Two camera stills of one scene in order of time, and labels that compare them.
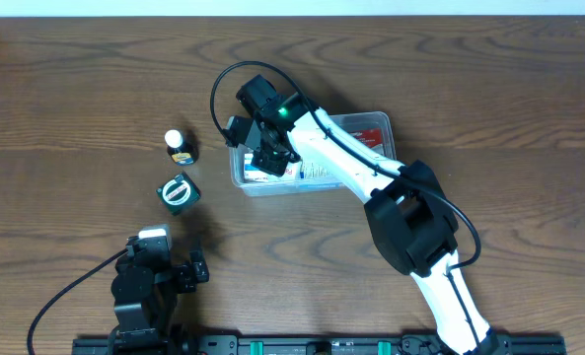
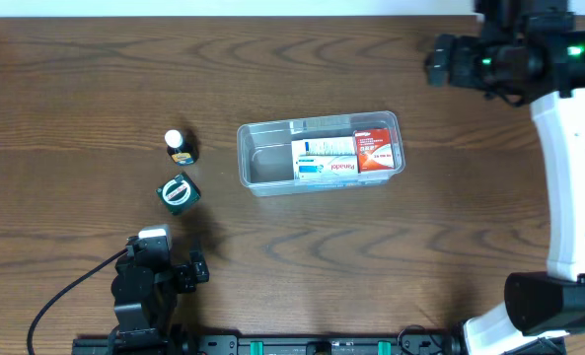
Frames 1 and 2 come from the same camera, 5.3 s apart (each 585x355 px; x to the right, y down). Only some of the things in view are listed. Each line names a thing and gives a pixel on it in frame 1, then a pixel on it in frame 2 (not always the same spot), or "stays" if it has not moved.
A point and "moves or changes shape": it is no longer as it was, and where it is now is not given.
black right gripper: [271, 158] to [450, 60]
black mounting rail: [302, 345] stays
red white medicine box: [369, 136] moves or changes shape
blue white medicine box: [318, 170] moves or changes shape
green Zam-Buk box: [178, 193] stays
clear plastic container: [306, 176] moves or changes shape
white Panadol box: [255, 174] to [328, 167]
